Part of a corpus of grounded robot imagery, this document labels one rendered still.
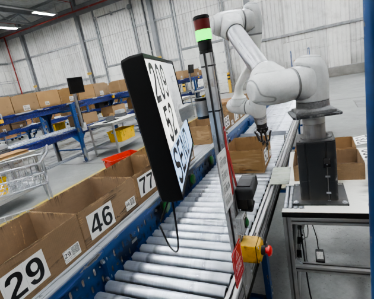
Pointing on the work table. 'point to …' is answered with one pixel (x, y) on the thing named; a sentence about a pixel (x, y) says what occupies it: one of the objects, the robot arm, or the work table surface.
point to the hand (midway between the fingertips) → (265, 145)
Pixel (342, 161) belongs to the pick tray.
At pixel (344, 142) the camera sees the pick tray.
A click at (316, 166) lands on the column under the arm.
